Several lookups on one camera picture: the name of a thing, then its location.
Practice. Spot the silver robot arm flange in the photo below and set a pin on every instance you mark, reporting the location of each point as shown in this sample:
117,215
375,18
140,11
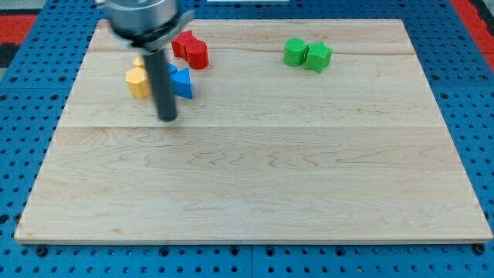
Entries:
147,25

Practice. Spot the green star block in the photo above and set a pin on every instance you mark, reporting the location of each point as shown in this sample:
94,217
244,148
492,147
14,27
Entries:
318,56

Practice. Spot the red star block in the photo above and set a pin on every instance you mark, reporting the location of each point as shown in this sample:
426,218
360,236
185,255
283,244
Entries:
180,42

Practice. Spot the light wooden board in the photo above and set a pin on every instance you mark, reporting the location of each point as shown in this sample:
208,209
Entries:
264,153

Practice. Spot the blue triangle block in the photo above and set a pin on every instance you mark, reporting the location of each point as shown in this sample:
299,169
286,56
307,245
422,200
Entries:
181,82

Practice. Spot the red cylinder block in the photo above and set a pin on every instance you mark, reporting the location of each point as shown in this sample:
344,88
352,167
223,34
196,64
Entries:
197,54

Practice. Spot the green cylinder block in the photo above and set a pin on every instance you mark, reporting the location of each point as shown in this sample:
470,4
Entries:
294,52

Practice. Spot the blue block behind rod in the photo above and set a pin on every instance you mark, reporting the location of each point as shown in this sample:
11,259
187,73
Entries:
172,69

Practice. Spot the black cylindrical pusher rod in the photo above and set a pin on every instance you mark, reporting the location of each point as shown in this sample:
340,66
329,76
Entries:
161,86

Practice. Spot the yellow hexagon block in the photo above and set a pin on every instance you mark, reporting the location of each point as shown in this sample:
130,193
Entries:
138,83

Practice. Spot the small yellow block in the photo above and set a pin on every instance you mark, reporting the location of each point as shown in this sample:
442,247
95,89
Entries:
139,62

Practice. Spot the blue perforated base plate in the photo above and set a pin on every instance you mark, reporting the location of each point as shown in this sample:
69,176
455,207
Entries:
50,39

